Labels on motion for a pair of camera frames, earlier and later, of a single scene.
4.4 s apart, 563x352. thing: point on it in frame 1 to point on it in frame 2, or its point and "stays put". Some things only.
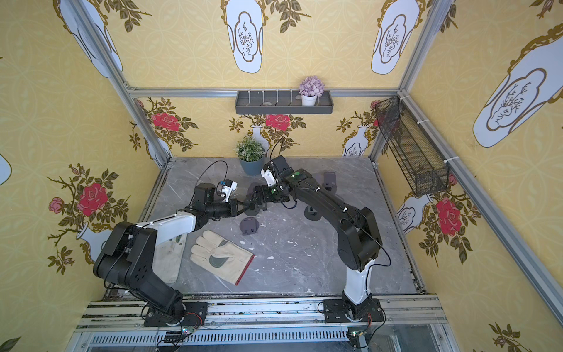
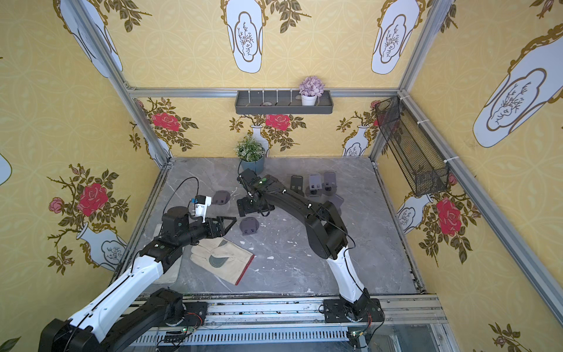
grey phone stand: x=248 y=225 stays put
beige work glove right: x=221 y=257 stays put
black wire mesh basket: x=423 y=169 stays put
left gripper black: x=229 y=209 to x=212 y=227
